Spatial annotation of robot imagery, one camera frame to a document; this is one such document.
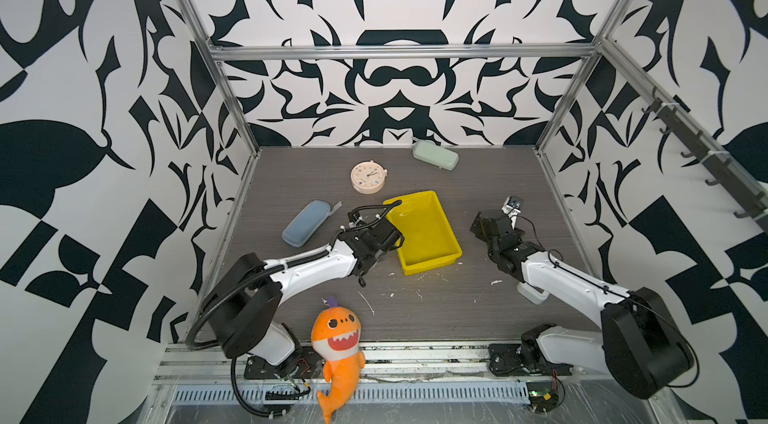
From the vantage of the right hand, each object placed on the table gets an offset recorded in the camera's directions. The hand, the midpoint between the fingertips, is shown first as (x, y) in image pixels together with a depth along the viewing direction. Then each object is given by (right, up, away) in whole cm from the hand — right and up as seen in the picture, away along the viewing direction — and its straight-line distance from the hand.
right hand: (493, 218), depth 88 cm
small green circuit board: (+6, -39, -17) cm, 43 cm away
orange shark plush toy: (-43, -26, -18) cm, 53 cm away
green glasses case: (-12, +21, +28) cm, 37 cm away
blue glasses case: (-56, -2, +8) cm, 57 cm away
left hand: (-34, -7, -2) cm, 35 cm away
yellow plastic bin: (-18, -8, +6) cm, 21 cm away
